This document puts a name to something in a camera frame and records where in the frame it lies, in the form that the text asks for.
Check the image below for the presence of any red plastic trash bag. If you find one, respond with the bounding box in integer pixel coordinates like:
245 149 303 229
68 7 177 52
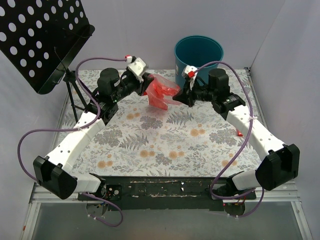
145 74 181 111

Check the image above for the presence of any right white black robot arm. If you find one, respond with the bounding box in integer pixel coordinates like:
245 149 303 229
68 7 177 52
173 65 300 199

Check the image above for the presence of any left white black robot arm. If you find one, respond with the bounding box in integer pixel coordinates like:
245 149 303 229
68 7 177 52
33 68 154 200

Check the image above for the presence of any teal plastic trash bin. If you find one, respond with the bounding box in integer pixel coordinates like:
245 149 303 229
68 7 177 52
174 35 224 88

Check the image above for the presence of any small rolled red bag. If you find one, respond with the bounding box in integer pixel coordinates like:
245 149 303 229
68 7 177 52
236 129 244 137

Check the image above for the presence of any floral patterned table mat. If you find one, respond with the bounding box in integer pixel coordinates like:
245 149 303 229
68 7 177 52
47 69 278 179

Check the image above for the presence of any black perforated music stand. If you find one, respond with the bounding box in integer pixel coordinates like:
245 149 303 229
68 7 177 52
0 0 111 128

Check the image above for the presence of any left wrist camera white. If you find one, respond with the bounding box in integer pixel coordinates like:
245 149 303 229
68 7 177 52
125 55 149 83

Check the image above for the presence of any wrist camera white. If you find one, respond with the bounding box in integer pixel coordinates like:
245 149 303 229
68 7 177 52
181 65 198 90
125 55 149 83

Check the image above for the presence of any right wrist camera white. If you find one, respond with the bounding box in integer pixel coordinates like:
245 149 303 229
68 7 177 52
181 65 198 90

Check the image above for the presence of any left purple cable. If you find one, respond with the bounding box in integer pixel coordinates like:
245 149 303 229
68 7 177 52
17 56 133 228

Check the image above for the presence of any purple cable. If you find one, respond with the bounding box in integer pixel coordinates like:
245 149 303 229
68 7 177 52
188 61 265 218
17 56 133 228

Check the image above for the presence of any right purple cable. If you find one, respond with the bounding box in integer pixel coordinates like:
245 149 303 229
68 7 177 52
188 61 265 218

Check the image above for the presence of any aluminium frame rail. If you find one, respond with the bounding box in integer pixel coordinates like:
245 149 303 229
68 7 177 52
21 66 313 240

